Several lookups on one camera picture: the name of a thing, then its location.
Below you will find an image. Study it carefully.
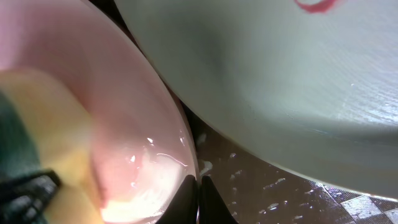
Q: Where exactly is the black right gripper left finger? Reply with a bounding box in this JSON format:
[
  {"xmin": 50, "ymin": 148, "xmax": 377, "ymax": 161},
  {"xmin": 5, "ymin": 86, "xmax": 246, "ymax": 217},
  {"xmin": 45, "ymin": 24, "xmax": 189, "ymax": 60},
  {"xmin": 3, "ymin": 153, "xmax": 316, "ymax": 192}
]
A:
[{"xmin": 155, "ymin": 175, "xmax": 198, "ymax": 224}]

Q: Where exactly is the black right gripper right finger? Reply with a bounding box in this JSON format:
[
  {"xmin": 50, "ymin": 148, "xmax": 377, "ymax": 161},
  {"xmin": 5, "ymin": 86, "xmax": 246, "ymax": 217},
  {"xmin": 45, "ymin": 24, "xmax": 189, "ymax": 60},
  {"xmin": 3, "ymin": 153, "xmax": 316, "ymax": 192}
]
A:
[{"xmin": 198, "ymin": 176, "xmax": 238, "ymax": 224}]

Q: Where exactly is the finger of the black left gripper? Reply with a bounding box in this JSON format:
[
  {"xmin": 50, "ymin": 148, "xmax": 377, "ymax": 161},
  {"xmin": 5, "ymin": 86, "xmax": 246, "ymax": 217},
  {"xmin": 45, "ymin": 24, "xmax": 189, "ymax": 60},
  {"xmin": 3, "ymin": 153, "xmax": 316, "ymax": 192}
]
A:
[{"xmin": 1, "ymin": 170, "xmax": 62, "ymax": 224}]

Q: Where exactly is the pink plate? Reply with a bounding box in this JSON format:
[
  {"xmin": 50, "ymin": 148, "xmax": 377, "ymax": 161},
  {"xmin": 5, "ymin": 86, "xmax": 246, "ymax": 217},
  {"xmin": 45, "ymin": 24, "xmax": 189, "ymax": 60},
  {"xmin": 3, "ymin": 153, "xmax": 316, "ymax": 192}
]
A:
[{"xmin": 1, "ymin": 1, "xmax": 197, "ymax": 223}]

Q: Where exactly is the green and yellow sponge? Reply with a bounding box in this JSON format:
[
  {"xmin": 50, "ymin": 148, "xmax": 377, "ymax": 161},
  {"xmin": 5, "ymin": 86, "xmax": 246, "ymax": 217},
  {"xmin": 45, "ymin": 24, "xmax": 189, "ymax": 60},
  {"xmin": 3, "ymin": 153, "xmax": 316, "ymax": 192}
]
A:
[{"xmin": 1, "ymin": 70, "xmax": 102, "ymax": 224}]

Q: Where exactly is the pale green plate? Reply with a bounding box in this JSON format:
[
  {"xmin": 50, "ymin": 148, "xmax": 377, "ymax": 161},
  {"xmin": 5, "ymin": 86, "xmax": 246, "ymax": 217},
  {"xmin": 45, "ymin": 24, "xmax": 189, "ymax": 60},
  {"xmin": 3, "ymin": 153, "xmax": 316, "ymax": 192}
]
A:
[{"xmin": 116, "ymin": 0, "xmax": 397, "ymax": 200}]

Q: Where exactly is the dark brown serving tray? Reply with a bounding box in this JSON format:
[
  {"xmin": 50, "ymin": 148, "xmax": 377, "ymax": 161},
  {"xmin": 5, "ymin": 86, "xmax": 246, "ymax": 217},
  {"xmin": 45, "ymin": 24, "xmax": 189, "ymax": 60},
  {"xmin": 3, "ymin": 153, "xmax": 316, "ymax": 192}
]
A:
[{"xmin": 90, "ymin": 0, "xmax": 398, "ymax": 224}]

